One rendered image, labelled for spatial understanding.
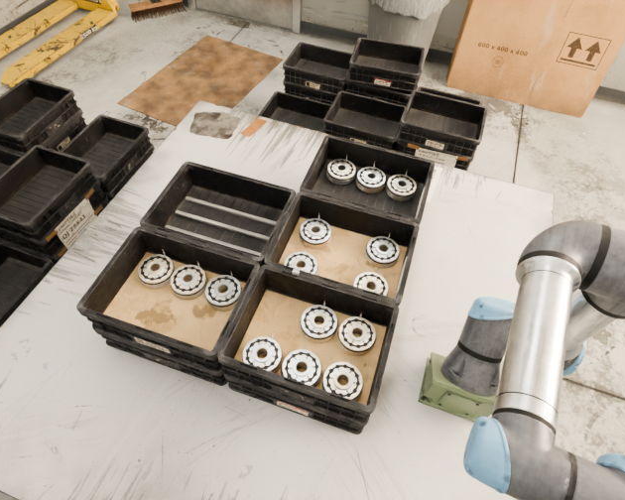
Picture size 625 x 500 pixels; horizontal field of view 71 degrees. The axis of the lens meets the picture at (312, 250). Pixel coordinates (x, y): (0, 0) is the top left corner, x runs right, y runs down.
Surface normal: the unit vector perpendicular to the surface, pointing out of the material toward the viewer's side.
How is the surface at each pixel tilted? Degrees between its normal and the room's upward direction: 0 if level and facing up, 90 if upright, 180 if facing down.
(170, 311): 0
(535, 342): 19
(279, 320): 0
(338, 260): 0
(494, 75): 73
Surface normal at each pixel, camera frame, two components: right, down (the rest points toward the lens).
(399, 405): 0.04, -0.59
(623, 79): -0.34, 0.75
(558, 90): -0.33, 0.53
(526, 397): -0.24, -0.71
